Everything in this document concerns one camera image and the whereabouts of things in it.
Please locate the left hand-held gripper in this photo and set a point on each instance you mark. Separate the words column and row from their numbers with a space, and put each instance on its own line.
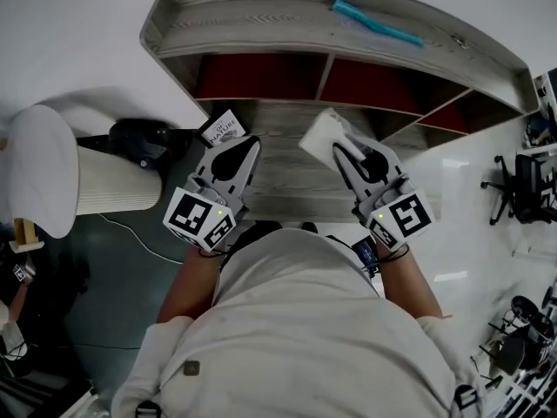
column 191, row 216

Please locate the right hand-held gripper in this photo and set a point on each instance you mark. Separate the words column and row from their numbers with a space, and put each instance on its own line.
column 409, row 216

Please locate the grey wooden shelf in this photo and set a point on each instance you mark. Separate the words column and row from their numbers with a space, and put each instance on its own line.
column 296, row 28

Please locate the person's left forearm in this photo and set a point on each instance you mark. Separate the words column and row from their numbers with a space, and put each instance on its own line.
column 191, row 285

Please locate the person's right forearm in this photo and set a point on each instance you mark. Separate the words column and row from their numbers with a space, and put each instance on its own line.
column 409, row 285

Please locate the black framed printed card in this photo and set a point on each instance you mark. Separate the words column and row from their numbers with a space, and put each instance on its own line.
column 224, row 129

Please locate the person's black shoe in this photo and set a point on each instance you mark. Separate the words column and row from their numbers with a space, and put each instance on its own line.
column 261, row 231
column 310, row 227

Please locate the small black blue device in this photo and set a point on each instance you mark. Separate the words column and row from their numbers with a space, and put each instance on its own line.
column 364, row 253

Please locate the black wrist band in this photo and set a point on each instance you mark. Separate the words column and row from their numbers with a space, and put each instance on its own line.
column 393, row 256
column 211, row 253

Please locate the cream ribbed cylinder base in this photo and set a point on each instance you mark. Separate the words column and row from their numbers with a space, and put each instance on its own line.
column 117, row 181

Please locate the blue plastic zip bag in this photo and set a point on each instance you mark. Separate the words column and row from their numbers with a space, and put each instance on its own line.
column 374, row 24

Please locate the small metal clip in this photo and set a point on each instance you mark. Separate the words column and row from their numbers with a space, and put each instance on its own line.
column 460, row 42

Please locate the black office chair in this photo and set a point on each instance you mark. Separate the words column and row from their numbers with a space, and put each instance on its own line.
column 522, row 190

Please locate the person's white shirt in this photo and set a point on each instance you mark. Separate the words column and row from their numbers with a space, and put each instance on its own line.
column 296, row 329

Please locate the computer monitor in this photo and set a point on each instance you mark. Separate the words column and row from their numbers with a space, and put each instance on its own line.
column 546, row 107

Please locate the light wooden block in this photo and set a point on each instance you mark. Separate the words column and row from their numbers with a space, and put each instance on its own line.
column 26, row 233

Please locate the black stool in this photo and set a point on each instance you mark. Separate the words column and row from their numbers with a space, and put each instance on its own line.
column 524, row 325

